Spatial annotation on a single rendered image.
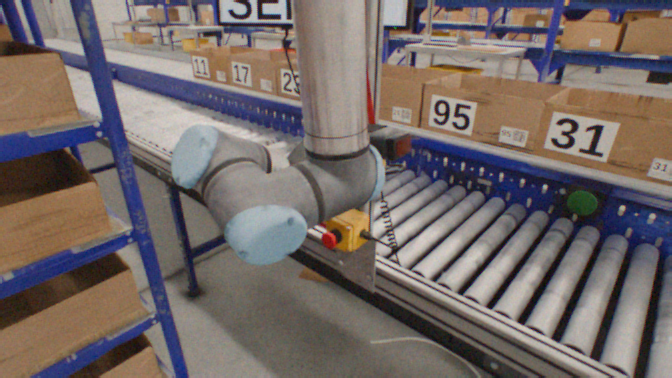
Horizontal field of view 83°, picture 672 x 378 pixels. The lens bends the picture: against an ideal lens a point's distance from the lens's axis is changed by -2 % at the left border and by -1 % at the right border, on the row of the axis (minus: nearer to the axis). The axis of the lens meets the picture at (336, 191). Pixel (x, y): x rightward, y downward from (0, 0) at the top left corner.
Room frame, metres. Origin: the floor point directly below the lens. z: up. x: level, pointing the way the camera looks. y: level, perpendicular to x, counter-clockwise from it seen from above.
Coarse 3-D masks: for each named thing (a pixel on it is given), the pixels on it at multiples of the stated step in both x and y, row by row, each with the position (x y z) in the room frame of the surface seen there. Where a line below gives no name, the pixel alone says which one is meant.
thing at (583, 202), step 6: (576, 192) 0.93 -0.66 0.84; (582, 192) 0.92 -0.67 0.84; (588, 192) 0.91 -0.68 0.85; (570, 198) 0.93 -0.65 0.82; (576, 198) 0.92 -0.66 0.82; (582, 198) 0.91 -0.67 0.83; (588, 198) 0.90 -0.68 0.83; (594, 198) 0.90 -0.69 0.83; (570, 204) 0.93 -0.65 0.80; (576, 204) 0.92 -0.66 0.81; (582, 204) 0.91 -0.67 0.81; (588, 204) 0.90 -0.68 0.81; (594, 204) 0.89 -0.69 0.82; (576, 210) 0.91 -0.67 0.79; (582, 210) 0.90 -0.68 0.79; (588, 210) 0.90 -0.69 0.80; (594, 210) 0.89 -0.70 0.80
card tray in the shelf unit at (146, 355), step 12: (144, 336) 0.61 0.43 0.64; (120, 348) 0.65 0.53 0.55; (132, 348) 0.65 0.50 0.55; (144, 348) 0.63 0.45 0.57; (96, 360) 0.62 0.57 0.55; (108, 360) 0.62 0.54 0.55; (120, 360) 0.62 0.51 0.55; (132, 360) 0.55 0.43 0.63; (144, 360) 0.56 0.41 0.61; (156, 360) 0.58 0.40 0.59; (84, 372) 0.58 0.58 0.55; (96, 372) 0.58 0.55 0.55; (108, 372) 0.51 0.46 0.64; (120, 372) 0.53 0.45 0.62; (132, 372) 0.54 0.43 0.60; (144, 372) 0.56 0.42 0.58; (156, 372) 0.57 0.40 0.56
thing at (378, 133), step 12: (372, 132) 0.68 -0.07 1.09; (384, 132) 0.67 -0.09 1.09; (396, 132) 0.68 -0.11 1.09; (408, 132) 0.68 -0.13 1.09; (372, 144) 0.66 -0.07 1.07; (384, 144) 0.65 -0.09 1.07; (396, 144) 0.64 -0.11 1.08; (408, 144) 0.67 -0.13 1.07; (384, 156) 0.65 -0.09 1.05; (396, 156) 0.64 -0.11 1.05
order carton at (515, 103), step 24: (456, 96) 1.26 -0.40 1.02; (480, 96) 1.20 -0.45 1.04; (504, 96) 1.16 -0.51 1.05; (528, 96) 1.38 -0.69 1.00; (552, 96) 1.14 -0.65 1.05; (480, 120) 1.20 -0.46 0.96; (504, 120) 1.15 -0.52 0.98; (528, 120) 1.10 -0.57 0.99; (504, 144) 1.14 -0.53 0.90; (528, 144) 1.09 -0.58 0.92
